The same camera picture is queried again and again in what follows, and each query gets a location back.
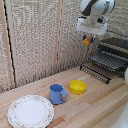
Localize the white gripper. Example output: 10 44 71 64
76 15 110 44

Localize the black dish rack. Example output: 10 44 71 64
88 36 128 80

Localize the white floral rim plate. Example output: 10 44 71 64
6 94 56 128

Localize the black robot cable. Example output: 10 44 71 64
107 29 128 38

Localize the white rounded object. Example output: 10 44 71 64
124 65 128 85

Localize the blue cup with handle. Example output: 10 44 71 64
48 83 70 106

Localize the yellow bowl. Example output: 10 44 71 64
68 79 88 96

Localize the open toaster oven door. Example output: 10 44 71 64
79 62 112 85

